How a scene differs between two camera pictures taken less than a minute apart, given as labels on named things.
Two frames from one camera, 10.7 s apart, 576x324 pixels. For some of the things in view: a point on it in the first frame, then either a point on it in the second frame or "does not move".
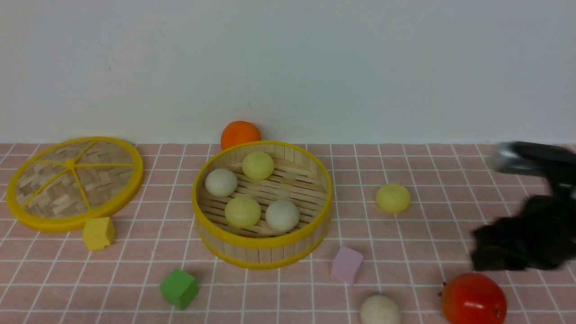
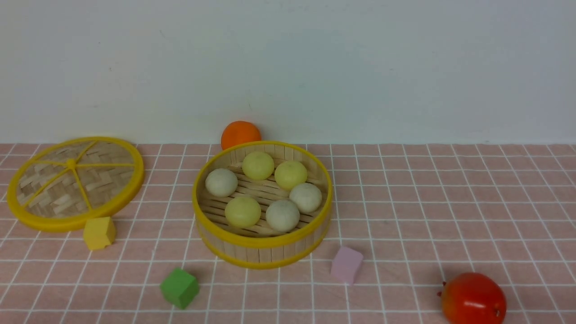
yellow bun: (393, 198) → (288, 173)
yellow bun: (257, 166) does not move
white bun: (221, 182) does not move
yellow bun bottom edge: (242, 212) does not move
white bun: (282, 216) does not move
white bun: (380, 309) → (307, 196)
